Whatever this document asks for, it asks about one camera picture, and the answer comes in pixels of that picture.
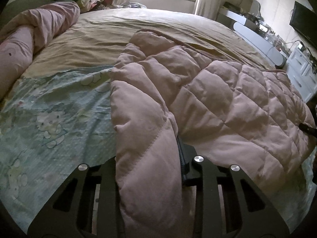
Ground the desk clutter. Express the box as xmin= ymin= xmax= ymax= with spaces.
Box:
xmin=245 ymin=12 xmax=290 ymax=52

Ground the pastel cartoon printed blanket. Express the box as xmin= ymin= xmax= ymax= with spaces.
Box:
xmin=0 ymin=66 xmax=317 ymax=231

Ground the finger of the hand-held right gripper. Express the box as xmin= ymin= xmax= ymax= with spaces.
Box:
xmin=298 ymin=123 xmax=317 ymax=138

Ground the white dresser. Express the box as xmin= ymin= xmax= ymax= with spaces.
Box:
xmin=285 ymin=47 xmax=317 ymax=102

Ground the pink rolled duvet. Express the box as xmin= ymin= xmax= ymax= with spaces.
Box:
xmin=0 ymin=0 xmax=81 ymax=100

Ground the pink quilted jacket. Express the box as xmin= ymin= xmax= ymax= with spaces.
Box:
xmin=109 ymin=28 xmax=317 ymax=238

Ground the bed with beige sheet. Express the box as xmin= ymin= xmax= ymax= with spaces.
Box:
xmin=0 ymin=7 xmax=317 ymax=238

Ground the white rounded bed rail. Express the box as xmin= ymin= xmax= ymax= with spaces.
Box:
xmin=233 ymin=22 xmax=288 ymax=67

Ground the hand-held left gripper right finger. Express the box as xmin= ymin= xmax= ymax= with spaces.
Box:
xmin=176 ymin=136 xmax=290 ymax=238

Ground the white desk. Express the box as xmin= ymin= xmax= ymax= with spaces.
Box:
xmin=215 ymin=5 xmax=258 ymax=29

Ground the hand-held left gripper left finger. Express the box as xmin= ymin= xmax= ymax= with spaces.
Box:
xmin=27 ymin=154 xmax=125 ymax=238

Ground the black wall television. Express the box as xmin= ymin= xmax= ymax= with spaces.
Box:
xmin=289 ymin=1 xmax=317 ymax=49

